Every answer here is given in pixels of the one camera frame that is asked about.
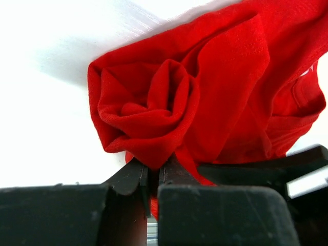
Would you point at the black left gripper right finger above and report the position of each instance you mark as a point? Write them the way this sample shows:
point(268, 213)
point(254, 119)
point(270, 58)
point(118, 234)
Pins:
point(192, 214)

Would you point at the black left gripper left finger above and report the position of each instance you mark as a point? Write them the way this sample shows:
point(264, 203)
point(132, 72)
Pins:
point(111, 213)

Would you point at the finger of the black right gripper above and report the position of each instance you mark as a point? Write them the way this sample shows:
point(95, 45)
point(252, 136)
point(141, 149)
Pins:
point(272, 173)

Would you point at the red t shirt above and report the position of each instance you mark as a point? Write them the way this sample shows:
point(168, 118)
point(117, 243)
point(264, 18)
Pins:
point(233, 86)

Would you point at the aluminium rail frame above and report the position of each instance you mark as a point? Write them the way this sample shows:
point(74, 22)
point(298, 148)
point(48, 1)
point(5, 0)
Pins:
point(152, 232)

